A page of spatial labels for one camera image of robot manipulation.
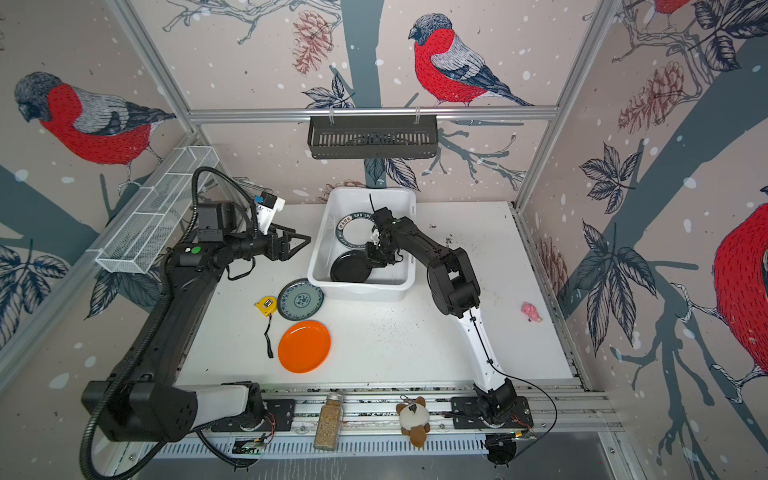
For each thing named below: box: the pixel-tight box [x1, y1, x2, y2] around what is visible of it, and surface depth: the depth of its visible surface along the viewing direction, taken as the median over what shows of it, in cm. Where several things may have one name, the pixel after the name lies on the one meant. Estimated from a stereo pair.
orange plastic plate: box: [278, 320, 332, 374], surface depth 87 cm
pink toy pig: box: [521, 302, 541, 322], surface depth 91 cm
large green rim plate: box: [335, 212, 376, 248], surface depth 115 cm
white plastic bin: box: [308, 187, 417, 301], surface depth 101 cm
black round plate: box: [330, 250, 373, 283], surface depth 103 cm
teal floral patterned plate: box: [277, 278, 325, 321], surface depth 97 cm
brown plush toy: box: [395, 394, 431, 448], surface depth 72 cm
